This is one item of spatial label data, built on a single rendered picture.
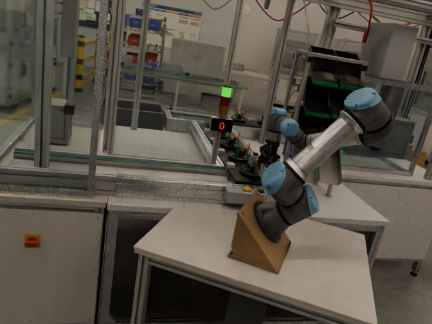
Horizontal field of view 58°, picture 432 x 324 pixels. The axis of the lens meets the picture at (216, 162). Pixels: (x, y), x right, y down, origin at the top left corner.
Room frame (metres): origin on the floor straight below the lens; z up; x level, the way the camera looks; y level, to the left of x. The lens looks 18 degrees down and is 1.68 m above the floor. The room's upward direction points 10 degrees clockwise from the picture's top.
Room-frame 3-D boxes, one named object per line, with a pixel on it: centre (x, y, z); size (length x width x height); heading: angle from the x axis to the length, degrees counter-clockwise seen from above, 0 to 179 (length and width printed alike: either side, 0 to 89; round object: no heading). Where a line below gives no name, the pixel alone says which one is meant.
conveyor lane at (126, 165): (2.01, 0.09, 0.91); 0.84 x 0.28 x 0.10; 105
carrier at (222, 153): (2.31, -0.14, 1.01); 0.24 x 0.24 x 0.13; 15
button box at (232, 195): (1.83, -0.18, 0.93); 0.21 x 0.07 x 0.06; 105
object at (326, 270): (1.54, -0.27, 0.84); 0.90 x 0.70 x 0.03; 76
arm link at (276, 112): (1.83, -0.25, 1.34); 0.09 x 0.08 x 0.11; 20
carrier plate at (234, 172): (2.06, -0.20, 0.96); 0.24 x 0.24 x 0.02; 15
